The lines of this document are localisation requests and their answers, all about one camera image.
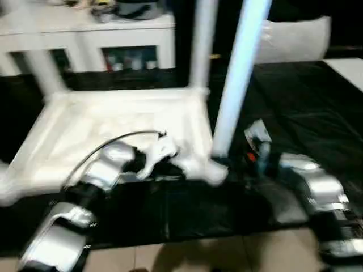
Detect white plastic table top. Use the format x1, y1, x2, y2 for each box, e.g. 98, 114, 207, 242
0, 86, 229, 209

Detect white plastic table leg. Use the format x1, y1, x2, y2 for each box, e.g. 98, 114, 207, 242
24, 28, 69, 96
189, 0, 219, 91
212, 0, 273, 159

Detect white flat board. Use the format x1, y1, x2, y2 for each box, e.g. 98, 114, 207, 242
323, 58, 363, 93

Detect black cabinet gold label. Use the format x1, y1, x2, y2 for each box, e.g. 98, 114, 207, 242
174, 0, 266, 86

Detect white cabinet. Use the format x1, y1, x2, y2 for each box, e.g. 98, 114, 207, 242
0, 11, 176, 75

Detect dark helmet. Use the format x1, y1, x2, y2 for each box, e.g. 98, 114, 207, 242
116, 0, 162, 19

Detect black bundle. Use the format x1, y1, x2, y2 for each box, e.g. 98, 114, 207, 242
90, 0, 117, 23

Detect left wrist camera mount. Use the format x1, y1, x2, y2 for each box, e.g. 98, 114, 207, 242
137, 133, 178, 179

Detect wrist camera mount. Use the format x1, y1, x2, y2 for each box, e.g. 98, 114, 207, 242
244, 118, 272, 171
137, 133, 178, 179

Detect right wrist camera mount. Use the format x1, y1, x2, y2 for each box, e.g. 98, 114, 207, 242
244, 118, 272, 171

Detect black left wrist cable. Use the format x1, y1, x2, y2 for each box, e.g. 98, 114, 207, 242
62, 129, 167, 190

